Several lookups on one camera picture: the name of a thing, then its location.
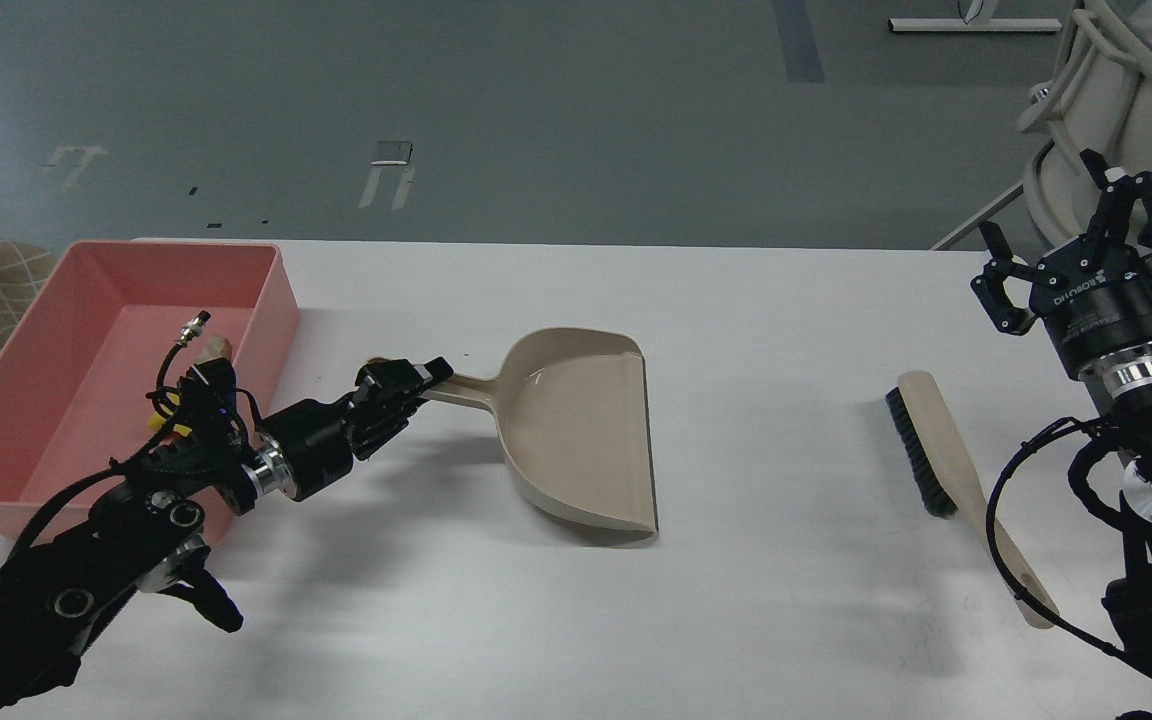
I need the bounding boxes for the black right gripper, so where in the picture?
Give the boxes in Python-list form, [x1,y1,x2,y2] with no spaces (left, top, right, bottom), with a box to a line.
[970,149,1152,381]

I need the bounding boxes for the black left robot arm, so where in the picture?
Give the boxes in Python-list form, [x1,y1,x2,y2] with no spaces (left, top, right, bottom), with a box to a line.
[0,311,453,710]

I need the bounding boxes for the white floor stand bar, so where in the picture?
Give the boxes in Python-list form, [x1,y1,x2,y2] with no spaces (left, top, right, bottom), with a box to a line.
[887,18,1062,35]

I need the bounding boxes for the yellow sponge piece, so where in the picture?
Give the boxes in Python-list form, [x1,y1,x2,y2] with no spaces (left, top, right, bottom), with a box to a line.
[146,411,194,437]

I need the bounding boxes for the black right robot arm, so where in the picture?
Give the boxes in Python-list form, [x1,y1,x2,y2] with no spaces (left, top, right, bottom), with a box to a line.
[972,149,1152,680]

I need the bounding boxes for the pink plastic bin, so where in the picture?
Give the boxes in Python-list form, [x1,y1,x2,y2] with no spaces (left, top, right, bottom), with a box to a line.
[0,241,300,538]

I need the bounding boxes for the beige plastic dustpan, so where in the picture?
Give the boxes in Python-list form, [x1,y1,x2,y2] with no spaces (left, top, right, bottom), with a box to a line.
[422,327,659,536]

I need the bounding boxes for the white office chair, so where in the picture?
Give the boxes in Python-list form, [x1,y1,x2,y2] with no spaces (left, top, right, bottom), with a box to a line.
[926,0,1152,291]

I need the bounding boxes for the beige hand brush black bristles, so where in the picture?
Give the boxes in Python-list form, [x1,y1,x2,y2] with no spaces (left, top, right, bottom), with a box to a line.
[884,370,1059,630]

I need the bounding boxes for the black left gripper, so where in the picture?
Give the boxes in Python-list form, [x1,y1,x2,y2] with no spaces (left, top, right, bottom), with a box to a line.
[257,357,454,502]

